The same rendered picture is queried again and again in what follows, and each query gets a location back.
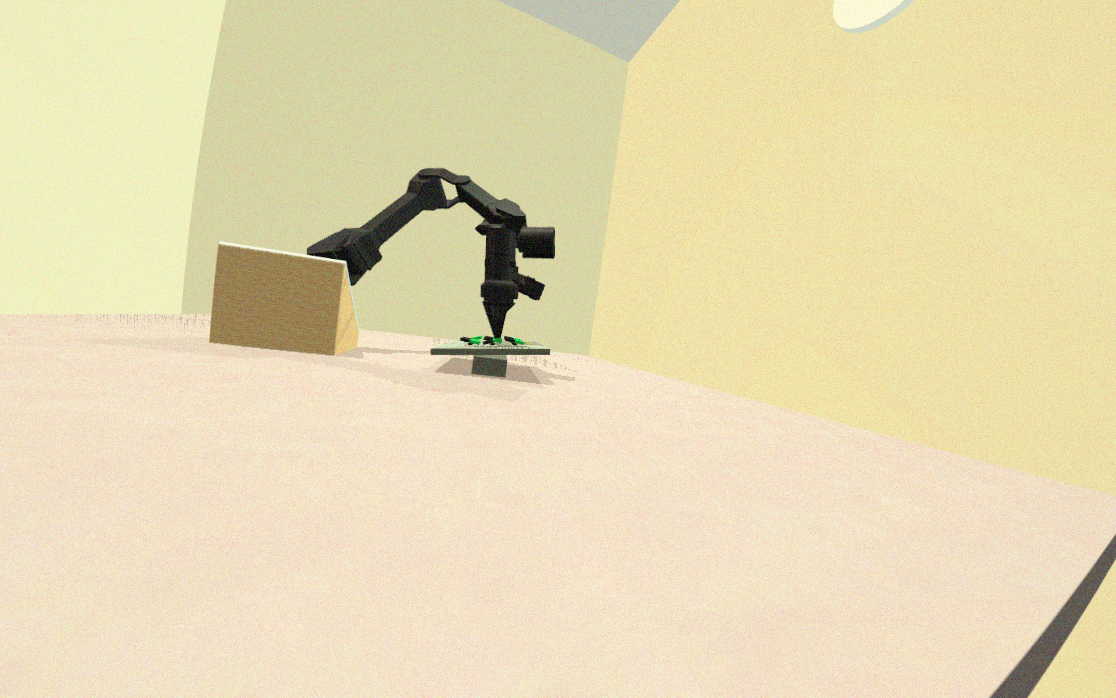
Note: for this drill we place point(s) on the pale yellow switch panel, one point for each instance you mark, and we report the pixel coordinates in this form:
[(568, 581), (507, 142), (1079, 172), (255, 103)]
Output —
[(490, 356)]

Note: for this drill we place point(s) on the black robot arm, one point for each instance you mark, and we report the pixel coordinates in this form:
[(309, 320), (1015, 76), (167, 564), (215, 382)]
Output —
[(504, 226)]

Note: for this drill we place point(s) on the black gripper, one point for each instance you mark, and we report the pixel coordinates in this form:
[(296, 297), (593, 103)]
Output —
[(498, 290)]

